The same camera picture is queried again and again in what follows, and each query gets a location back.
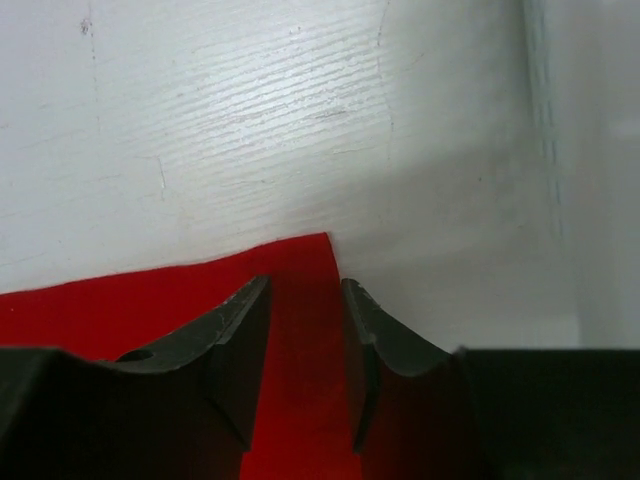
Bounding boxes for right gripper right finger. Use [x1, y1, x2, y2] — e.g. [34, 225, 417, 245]
[341, 279, 639, 479]

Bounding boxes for red t shirt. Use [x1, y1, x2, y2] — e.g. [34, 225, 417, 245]
[1, 233, 361, 479]

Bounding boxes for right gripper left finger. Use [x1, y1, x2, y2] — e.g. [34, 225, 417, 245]
[1, 276, 271, 479]

